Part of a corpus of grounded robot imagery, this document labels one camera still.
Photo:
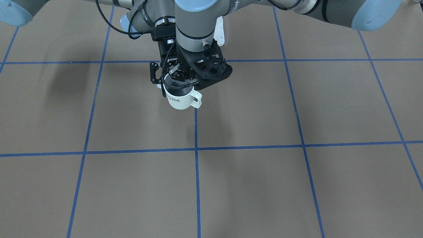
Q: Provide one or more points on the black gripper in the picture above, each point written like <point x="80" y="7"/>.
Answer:
<point x="166" y="60"/>

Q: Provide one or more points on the white mug with handle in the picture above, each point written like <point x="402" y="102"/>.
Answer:
<point x="181" y="97"/>

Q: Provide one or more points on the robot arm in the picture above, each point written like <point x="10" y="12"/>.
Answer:
<point x="65" y="43"/>
<point x="196" y="19"/>

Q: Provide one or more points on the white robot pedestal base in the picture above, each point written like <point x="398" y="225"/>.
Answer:
<point x="219" y="32"/>

